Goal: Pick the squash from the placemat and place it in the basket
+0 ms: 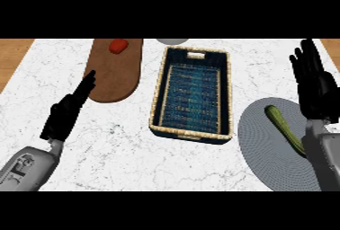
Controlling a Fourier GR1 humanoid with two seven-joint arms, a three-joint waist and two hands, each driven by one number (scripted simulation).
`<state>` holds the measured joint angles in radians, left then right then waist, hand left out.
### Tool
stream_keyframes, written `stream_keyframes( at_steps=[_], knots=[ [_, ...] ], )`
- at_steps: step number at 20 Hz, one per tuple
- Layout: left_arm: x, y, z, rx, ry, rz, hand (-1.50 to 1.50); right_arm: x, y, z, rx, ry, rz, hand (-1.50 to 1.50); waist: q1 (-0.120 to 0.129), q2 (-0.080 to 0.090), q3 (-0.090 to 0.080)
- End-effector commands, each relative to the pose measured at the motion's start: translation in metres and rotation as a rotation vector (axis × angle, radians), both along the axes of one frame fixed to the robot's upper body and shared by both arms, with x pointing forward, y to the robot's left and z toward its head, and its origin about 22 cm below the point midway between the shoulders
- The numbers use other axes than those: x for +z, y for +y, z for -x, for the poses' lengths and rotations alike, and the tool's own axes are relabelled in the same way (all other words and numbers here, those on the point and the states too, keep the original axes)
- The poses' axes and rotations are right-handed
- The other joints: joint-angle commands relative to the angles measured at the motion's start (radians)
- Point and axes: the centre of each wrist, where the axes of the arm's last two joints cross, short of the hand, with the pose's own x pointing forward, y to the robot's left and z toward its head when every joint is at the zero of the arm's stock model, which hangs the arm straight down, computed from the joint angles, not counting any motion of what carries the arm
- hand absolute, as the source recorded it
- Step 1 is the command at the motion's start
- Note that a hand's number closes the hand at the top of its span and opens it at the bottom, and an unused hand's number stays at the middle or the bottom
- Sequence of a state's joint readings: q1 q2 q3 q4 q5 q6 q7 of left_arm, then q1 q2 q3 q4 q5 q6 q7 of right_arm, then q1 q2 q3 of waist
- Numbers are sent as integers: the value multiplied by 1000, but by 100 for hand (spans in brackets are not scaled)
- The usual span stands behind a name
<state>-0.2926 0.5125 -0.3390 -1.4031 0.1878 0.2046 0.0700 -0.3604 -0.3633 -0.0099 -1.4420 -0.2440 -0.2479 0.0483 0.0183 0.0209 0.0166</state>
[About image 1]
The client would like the grey round placemat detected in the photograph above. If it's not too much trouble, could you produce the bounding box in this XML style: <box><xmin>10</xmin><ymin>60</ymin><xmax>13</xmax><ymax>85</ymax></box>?
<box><xmin>237</xmin><ymin>97</ymin><xmax>321</xmax><ymax>192</ymax></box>

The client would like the red tomato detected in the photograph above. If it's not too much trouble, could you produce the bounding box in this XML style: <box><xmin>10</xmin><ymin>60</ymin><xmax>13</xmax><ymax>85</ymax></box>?
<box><xmin>108</xmin><ymin>39</ymin><xmax>130</xmax><ymax>55</ymax></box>

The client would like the blue wicker basket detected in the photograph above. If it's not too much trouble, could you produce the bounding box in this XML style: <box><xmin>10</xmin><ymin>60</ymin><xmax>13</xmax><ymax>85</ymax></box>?
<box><xmin>149</xmin><ymin>45</ymin><xmax>234</xmax><ymax>146</ymax></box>

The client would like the grey round bowl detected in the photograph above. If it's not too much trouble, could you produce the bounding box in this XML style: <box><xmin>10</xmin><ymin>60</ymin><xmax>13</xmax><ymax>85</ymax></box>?
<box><xmin>155</xmin><ymin>39</ymin><xmax>189</xmax><ymax>46</ymax></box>

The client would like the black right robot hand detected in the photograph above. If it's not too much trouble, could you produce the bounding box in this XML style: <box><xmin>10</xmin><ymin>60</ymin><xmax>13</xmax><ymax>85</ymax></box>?
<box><xmin>288</xmin><ymin>39</ymin><xmax>340</xmax><ymax>125</ymax></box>

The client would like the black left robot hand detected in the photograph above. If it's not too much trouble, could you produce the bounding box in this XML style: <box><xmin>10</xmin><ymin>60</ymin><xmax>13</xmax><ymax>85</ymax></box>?
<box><xmin>39</xmin><ymin>69</ymin><xmax>98</xmax><ymax>142</ymax></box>

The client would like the brown wooden cutting board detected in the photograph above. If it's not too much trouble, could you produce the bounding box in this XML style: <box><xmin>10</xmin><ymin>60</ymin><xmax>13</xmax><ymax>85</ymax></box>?
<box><xmin>87</xmin><ymin>39</ymin><xmax>145</xmax><ymax>104</ymax></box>

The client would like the green squash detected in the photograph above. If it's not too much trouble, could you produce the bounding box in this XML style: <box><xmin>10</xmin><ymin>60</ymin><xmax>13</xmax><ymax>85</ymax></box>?
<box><xmin>265</xmin><ymin>104</ymin><xmax>308</xmax><ymax>159</ymax></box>

